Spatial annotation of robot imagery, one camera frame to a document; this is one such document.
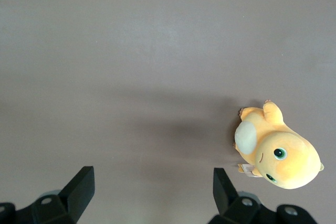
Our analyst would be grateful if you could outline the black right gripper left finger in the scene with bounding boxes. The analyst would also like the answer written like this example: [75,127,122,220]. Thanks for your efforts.
[0,165,95,224]

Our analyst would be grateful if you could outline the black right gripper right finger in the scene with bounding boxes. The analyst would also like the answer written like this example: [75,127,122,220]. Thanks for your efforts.
[209,167,320,224]

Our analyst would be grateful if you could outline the orange plush toy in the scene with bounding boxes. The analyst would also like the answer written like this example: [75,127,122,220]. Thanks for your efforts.
[233,99,326,190]

